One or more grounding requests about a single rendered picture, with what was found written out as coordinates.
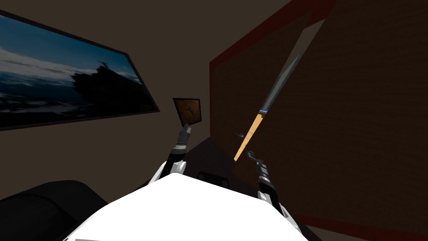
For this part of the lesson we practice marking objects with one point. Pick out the large seascape wall picture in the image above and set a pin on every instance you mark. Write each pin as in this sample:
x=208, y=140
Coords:
x=67, y=73

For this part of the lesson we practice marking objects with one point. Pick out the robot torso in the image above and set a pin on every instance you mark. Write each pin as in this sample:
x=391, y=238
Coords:
x=187, y=214

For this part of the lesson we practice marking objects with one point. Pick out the small orange wall picture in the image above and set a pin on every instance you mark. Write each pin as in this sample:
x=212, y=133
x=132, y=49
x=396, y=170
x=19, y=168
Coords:
x=189, y=110

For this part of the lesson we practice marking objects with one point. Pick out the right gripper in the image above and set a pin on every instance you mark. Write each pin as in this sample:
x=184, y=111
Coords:
x=263, y=172

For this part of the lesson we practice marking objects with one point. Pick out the brown door leaf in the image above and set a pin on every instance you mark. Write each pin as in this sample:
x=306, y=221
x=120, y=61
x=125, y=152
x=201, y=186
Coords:
x=351, y=127
x=244, y=83

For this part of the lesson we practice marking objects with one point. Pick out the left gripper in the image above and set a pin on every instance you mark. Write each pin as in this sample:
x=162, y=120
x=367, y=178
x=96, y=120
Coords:
x=184, y=135

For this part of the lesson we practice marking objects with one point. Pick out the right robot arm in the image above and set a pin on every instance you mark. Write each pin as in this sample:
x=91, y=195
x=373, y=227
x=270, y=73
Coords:
x=271, y=195

